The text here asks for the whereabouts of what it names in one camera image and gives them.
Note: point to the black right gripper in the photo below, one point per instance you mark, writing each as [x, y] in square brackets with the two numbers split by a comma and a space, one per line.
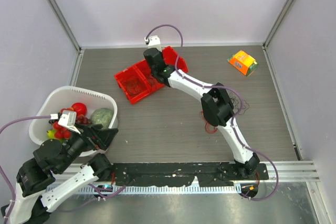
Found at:
[161, 54]

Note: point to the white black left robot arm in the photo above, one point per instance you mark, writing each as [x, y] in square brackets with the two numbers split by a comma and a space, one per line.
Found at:
[30, 202]

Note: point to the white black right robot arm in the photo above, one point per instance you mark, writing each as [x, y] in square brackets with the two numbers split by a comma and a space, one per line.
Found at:
[217, 107]

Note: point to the orange green carton box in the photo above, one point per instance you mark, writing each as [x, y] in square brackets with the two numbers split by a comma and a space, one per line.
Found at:
[243, 62]

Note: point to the red three-compartment bin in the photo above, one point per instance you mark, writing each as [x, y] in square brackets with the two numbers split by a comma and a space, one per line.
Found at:
[137, 82]

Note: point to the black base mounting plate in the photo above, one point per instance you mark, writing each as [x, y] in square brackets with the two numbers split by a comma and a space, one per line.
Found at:
[208, 174]

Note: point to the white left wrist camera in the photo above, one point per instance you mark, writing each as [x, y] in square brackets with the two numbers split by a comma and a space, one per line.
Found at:
[66, 120]

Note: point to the green melon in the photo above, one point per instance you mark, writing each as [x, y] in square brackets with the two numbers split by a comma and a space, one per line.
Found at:
[102, 116]

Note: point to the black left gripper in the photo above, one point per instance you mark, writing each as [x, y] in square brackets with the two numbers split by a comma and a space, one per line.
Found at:
[103, 137]

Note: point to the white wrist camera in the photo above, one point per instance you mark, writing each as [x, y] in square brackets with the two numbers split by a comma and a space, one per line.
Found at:
[153, 42]
[66, 120]

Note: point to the white slotted cable duct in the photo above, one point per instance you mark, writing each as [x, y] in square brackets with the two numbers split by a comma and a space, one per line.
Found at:
[153, 190]

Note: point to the yellow green pear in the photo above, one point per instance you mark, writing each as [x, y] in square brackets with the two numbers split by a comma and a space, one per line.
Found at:
[51, 134]

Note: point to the dark grape bunch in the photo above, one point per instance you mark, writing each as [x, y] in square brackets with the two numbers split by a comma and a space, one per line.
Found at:
[81, 119]

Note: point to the red apple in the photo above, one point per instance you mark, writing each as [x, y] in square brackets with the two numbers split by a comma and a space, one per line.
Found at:
[79, 108]

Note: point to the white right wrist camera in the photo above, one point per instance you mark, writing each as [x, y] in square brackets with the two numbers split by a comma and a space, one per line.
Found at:
[153, 42]

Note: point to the white plastic basket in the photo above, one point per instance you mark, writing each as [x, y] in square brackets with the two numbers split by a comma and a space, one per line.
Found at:
[64, 97]

